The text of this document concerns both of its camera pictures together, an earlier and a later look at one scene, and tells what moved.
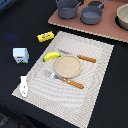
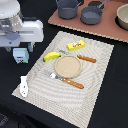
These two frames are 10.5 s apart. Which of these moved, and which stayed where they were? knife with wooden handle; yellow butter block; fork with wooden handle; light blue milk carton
Moved: yellow butter block
Stayed: fork with wooden handle; light blue milk carton; knife with wooden handle
